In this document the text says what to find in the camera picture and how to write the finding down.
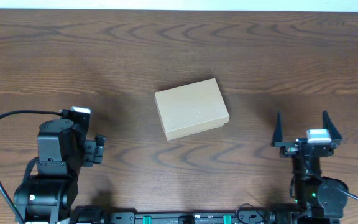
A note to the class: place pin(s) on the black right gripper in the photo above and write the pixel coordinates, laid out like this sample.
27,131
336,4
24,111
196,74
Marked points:
292,151

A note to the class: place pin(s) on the cardboard box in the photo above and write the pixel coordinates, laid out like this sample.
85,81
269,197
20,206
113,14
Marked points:
191,109

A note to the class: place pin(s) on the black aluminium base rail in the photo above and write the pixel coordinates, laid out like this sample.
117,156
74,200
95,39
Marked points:
98,215

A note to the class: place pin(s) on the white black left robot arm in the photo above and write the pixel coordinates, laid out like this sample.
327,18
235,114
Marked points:
50,183

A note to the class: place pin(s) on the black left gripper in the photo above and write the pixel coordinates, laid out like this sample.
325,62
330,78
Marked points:
94,149

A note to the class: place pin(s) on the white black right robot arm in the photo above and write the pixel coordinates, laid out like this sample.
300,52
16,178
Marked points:
317,199

